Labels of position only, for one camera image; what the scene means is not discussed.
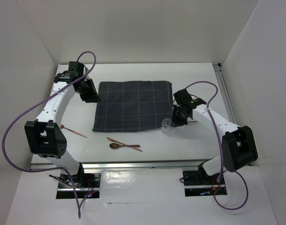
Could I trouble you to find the clear plastic cup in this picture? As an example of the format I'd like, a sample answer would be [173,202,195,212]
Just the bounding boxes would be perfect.
[161,118,172,135]

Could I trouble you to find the dark grey checked cloth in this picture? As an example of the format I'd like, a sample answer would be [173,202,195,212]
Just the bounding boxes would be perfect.
[93,81,173,133]

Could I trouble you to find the copper fork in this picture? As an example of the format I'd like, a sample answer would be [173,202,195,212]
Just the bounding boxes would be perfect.
[60,124,87,138]

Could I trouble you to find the patterned glass plate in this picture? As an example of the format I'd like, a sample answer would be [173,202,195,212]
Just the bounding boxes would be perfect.
[173,90,206,120]

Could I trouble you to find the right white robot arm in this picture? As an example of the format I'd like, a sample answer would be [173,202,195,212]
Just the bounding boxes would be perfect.
[171,89,258,184]

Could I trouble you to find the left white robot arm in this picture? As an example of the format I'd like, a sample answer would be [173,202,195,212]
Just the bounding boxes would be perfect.
[24,61,100,187]

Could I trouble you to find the copper knife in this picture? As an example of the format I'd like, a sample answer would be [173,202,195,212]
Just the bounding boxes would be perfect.
[107,137,142,152]

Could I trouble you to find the dark wooden spoon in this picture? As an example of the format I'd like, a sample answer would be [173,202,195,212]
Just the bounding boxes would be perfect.
[110,142,140,149]

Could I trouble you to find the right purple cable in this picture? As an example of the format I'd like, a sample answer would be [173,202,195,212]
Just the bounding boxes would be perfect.
[186,81,249,210]

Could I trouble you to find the purple cable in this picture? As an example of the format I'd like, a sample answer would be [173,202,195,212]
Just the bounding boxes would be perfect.
[186,81,249,210]
[1,51,97,219]

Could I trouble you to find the right aluminium rail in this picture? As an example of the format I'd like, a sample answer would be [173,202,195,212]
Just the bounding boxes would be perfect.
[212,63,238,124]

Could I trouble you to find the aluminium rail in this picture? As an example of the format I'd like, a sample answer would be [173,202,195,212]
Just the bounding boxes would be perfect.
[29,159,251,171]
[212,63,238,124]

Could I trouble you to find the front aluminium rail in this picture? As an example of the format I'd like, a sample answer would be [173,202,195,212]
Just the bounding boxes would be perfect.
[29,159,251,171]

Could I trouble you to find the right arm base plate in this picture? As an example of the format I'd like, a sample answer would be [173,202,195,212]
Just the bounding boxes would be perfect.
[179,171,227,197]

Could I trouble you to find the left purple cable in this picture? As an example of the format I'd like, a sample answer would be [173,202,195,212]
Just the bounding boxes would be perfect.
[1,51,97,219]

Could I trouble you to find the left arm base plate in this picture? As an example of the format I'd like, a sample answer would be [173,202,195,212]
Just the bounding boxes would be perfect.
[53,172,101,199]

